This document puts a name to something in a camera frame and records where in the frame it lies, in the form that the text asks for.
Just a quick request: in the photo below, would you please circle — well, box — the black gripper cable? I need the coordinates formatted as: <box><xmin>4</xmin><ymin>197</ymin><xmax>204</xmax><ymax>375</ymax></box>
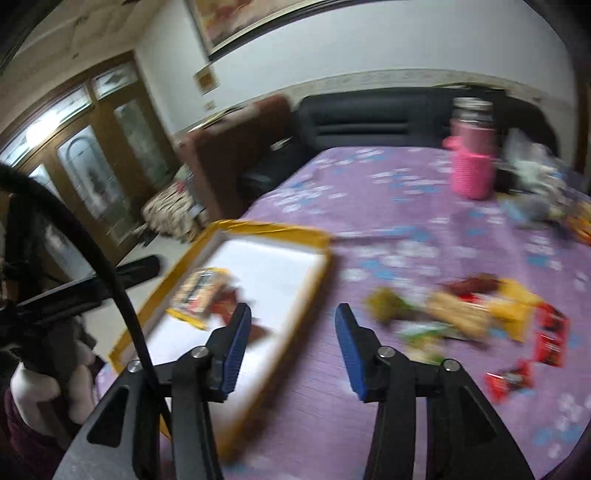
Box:
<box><xmin>0</xmin><ymin>163</ymin><xmax>172</xmax><ymax>480</ymax></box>

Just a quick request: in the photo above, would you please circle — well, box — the yellow snack bag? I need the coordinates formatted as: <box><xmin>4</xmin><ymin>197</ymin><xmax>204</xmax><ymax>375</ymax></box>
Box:
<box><xmin>484</xmin><ymin>278</ymin><xmax>542</xmax><ymax>343</ymax></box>

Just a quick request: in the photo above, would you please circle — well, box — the dark red snack bag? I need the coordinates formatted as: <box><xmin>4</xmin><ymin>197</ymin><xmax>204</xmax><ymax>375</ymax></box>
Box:
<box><xmin>209</xmin><ymin>287</ymin><xmax>270</xmax><ymax>345</ymax></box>

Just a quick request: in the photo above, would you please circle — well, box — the wooden glass door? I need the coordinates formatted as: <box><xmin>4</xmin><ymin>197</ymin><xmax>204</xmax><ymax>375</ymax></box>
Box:
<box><xmin>1</xmin><ymin>52</ymin><xmax>179</xmax><ymax>263</ymax></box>

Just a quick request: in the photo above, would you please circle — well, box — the white plastic bag pile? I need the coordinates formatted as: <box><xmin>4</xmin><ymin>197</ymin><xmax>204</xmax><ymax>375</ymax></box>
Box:
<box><xmin>502</xmin><ymin>129</ymin><xmax>567</xmax><ymax>205</ymax></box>

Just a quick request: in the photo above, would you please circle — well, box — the brown peanut bar packet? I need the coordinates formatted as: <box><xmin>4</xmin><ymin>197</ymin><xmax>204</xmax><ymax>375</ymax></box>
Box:
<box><xmin>166</xmin><ymin>268</ymin><xmax>230</xmax><ymax>330</ymax></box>

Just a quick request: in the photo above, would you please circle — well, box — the red candy wrapper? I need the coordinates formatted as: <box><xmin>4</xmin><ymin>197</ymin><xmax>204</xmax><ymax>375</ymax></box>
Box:
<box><xmin>534</xmin><ymin>303</ymin><xmax>570</xmax><ymax>368</ymax></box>
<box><xmin>484</xmin><ymin>360</ymin><xmax>534</xmax><ymax>403</ymax></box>

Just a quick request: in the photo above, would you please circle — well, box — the left hand white glove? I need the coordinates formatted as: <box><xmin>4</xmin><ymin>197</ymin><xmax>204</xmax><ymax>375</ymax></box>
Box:
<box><xmin>10</xmin><ymin>341</ymin><xmax>96</xmax><ymax>440</ymax></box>

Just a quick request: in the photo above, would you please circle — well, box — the brown armchair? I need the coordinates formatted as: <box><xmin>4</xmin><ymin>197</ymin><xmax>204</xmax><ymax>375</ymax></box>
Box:
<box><xmin>176</xmin><ymin>94</ymin><xmax>291</xmax><ymax>221</ymax></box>

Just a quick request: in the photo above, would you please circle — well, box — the framed wall painting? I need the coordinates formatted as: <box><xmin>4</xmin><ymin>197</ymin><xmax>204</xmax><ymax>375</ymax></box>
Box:
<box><xmin>184</xmin><ymin>0</ymin><xmax>363</xmax><ymax>61</ymax></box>

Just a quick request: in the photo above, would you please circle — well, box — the pink bottle with knit sleeve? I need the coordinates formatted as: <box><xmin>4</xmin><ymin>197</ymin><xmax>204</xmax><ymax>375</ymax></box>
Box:
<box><xmin>443</xmin><ymin>97</ymin><xmax>497</xmax><ymax>200</ymax></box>

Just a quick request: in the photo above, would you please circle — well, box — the beige cracker packet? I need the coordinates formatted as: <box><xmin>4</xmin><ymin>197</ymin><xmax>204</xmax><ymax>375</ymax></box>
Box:
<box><xmin>425</xmin><ymin>291</ymin><xmax>492</xmax><ymax>341</ymax></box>

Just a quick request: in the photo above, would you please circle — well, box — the yellow cardboard box tray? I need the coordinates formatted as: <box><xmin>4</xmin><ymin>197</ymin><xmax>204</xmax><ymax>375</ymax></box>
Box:
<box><xmin>137</xmin><ymin>220</ymin><xmax>331</xmax><ymax>460</ymax></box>

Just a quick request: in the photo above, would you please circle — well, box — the pale green snack packet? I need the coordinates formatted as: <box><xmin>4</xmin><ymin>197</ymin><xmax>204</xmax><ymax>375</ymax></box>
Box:
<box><xmin>397</xmin><ymin>322</ymin><xmax>453</xmax><ymax>365</ymax></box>

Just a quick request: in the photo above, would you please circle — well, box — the black leather sofa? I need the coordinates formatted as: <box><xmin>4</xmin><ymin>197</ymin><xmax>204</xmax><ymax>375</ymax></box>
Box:
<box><xmin>238</xmin><ymin>84</ymin><xmax>559</xmax><ymax>203</ymax></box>

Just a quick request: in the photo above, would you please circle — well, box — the purple floral tablecloth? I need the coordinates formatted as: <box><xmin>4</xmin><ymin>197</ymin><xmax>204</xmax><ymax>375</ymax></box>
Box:
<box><xmin>91</xmin><ymin>144</ymin><xmax>591</xmax><ymax>480</ymax></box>

